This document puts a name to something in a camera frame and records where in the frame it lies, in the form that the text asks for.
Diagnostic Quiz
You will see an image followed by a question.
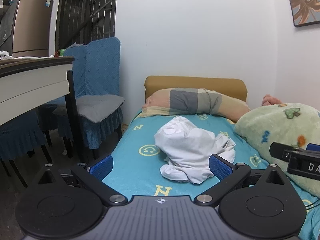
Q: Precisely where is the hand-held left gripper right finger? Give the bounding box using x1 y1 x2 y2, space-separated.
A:
194 154 291 207

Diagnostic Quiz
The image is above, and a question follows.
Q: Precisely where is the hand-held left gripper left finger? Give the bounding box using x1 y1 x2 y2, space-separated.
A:
32 154 128 207

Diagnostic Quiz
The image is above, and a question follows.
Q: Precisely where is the white shirt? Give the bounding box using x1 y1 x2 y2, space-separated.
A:
154 115 236 185

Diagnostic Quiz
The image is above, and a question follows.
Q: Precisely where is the green printed fleece blanket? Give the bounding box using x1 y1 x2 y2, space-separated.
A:
234 102 320 197

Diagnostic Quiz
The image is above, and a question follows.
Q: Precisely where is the pink fleece cloth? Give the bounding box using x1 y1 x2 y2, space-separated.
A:
261 94 283 107

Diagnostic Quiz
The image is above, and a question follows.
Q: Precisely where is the grey seat cushion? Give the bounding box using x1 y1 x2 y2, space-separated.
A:
52 95 125 123

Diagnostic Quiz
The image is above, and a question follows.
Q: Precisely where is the colour block pillow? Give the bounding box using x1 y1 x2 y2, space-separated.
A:
142 87 251 123

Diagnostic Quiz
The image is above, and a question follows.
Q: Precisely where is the mustard yellow headboard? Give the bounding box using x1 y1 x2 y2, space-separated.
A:
144 76 248 103

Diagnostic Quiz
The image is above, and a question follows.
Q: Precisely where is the blue covered chair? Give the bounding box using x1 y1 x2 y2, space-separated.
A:
51 37 125 160
0 100 54 188

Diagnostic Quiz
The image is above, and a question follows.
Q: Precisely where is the white table with dark legs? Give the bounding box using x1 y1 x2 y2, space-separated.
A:
0 56 80 158

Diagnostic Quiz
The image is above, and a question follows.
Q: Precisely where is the framed leaf picture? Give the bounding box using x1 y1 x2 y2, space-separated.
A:
284 0 320 28

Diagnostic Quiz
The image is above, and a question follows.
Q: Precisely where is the dark window grille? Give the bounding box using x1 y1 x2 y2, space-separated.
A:
57 0 118 52

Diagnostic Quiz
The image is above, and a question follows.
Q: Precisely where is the gold fridge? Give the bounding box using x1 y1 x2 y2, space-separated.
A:
11 0 55 58

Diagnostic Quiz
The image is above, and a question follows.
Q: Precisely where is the grey hanging cloth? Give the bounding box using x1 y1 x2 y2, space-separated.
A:
0 4 18 53

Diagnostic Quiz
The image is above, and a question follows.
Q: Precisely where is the black cable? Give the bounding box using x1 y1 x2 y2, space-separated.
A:
299 196 320 214

